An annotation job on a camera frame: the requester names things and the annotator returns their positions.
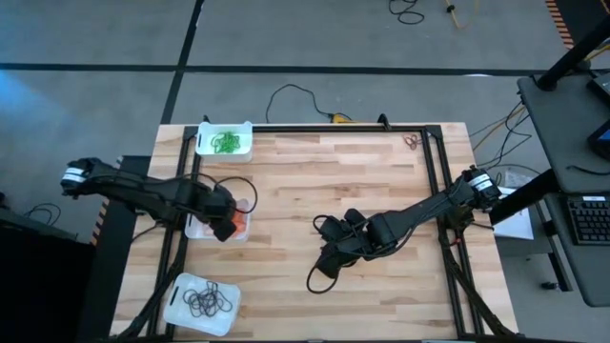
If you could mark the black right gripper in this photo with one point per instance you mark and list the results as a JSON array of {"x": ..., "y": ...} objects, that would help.
[{"x": 364, "y": 240}]

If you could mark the white paper sheet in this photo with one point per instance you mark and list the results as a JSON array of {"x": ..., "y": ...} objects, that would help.
[{"x": 517, "y": 228}]

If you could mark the small black floor object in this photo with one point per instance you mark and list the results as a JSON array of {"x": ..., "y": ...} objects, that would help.
[{"x": 549, "y": 286}]

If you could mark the black round pole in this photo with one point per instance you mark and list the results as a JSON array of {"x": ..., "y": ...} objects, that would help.
[{"x": 567, "y": 59}]

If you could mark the grey desk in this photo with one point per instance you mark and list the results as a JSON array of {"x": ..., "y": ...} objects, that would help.
[{"x": 562, "y": 133}]

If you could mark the black aluminium table frame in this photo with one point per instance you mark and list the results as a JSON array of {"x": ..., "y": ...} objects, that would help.
[{"x": 295, "y": 128}]

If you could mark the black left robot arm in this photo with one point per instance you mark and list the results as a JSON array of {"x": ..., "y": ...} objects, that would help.
[{"x": 143, "y": 190}]

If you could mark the black frame clamp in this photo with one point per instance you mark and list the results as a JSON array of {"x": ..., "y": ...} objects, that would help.
[
  {"x": 206, "y": 119},
  {"x": 382, "y": 120}
]

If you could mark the black panel with hazard stripes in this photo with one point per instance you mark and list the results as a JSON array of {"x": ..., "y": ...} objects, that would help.
[{"x": 560, "y": 24}]

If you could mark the dark furniture block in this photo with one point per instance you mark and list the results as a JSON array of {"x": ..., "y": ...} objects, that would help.
[{"x": 43, "y": 295}]

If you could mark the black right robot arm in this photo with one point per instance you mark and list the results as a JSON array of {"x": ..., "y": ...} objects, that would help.
[{"x": 429, "y": 207}]

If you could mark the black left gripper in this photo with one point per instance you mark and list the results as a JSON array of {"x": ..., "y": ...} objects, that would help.
[{"x": 217, "y": 204}]

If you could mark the black keyboard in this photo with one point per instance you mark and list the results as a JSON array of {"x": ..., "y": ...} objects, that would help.
[{"x": 591, "y": 221}]

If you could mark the white plastic basket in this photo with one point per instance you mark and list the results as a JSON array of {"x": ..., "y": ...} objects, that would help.
[
  {"x": 200, "y": 328},
  {"x": 195, "y": 231},
  {"x": 245, "y": 155}
]

